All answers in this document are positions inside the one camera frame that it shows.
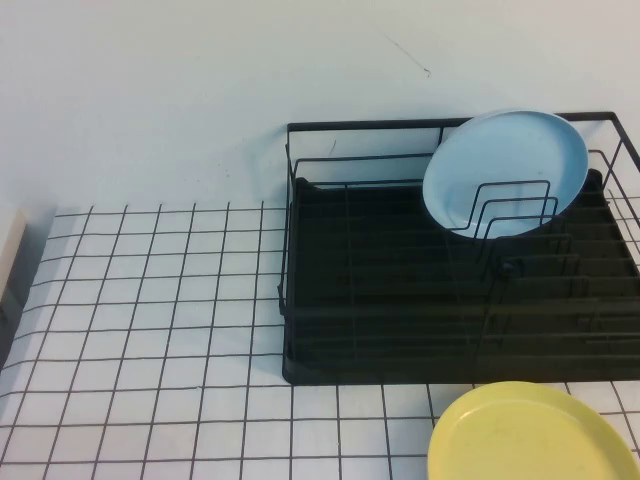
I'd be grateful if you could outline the black wire dish rack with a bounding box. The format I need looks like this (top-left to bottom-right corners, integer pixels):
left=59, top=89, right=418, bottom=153
left=276, top=110, right=640, bottom=374

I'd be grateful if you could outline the yellow plate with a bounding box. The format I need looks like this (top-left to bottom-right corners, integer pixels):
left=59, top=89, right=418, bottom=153
left=426, top=380, right=640, bottom=480

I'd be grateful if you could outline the white grid-patterned tablecloth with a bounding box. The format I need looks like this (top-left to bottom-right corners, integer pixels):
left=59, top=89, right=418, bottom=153
left=0, top=201, right=640, bottom=480

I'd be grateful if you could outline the light blue plate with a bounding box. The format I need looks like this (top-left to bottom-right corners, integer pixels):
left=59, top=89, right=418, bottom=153
left=422, top=108, right=590, bottom=241

